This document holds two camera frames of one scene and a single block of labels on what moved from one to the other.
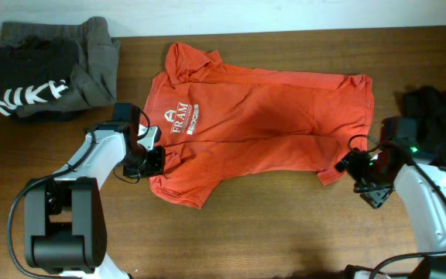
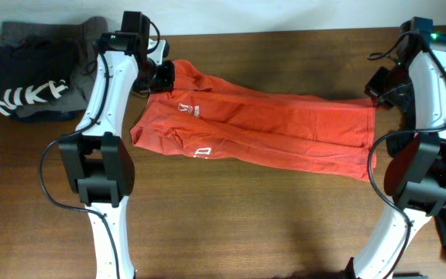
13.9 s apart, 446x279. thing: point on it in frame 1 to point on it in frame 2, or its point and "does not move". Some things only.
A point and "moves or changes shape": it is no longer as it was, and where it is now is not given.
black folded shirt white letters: [25, 70] does not move
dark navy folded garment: [49, 116] does not move
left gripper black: [156, 167] to [166, 82]
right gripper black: [349, 164] to [372, 88]
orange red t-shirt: [212, 118] moves or changes shape
